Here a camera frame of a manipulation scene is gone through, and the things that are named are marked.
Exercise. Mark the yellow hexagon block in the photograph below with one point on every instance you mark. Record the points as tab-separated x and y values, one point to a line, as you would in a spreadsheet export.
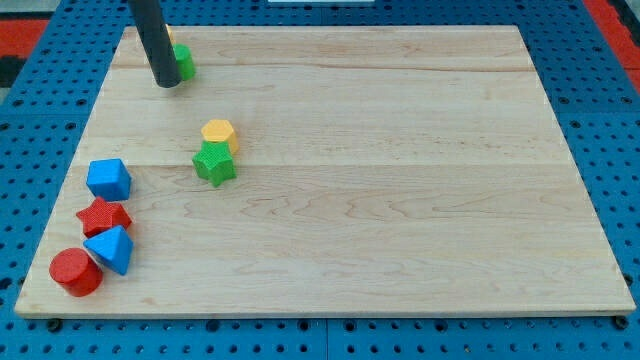
221	130

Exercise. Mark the light wooden board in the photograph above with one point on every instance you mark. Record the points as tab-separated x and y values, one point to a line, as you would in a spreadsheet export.
393	172

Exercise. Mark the green star block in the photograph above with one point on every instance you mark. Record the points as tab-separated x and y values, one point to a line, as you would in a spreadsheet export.
214	162

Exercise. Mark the green cylinder block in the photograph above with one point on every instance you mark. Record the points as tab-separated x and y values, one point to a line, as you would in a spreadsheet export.
186	66

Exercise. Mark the yellow block behind rod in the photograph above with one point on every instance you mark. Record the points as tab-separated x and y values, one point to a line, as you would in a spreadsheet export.
170	34

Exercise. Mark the blue cube block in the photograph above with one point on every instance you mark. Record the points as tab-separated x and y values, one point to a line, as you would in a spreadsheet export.
109	179

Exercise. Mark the blue triangle block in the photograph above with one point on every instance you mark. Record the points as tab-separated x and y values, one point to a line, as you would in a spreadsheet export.
112	248

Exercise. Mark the red star block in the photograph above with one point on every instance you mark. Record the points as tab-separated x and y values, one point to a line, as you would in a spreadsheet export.
101	216

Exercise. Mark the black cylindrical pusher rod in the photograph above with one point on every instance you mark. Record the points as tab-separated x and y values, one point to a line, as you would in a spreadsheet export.
151	27

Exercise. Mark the red cylinder block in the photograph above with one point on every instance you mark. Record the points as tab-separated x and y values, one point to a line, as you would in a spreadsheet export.
76	272

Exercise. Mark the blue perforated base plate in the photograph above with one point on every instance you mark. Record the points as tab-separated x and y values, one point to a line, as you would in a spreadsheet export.
43	116

